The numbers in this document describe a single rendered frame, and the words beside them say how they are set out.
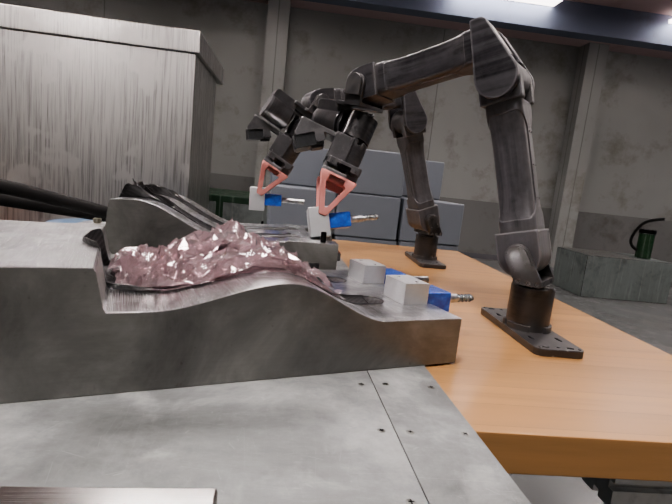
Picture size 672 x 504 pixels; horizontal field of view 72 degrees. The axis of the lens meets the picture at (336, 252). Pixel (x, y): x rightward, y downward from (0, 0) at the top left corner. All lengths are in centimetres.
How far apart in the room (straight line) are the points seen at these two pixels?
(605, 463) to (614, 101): 824
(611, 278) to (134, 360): 575
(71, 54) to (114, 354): 362
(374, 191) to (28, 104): 255
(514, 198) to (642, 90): 821
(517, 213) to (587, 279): 513
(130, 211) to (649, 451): 73
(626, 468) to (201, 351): 40
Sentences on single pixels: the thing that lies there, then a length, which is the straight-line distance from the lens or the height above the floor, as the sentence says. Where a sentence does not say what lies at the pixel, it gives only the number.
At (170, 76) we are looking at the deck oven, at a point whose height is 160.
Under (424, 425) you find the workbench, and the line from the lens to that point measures 43.
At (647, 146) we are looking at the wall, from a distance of 894.
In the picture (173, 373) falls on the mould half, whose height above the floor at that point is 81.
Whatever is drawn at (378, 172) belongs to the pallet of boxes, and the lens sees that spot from 279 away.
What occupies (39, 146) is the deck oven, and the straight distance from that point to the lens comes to 402.
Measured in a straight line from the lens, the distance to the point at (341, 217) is 84.
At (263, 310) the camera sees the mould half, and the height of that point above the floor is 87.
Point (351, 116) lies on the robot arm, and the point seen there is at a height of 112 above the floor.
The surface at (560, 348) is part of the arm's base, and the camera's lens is 70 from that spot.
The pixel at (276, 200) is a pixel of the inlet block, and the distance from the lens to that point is 112.
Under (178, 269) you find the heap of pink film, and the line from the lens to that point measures 50.
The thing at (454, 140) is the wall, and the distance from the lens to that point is 748.
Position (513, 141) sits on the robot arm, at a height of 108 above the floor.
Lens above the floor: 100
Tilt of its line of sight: 9 degrees down
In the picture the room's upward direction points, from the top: 6 degrees clockwise
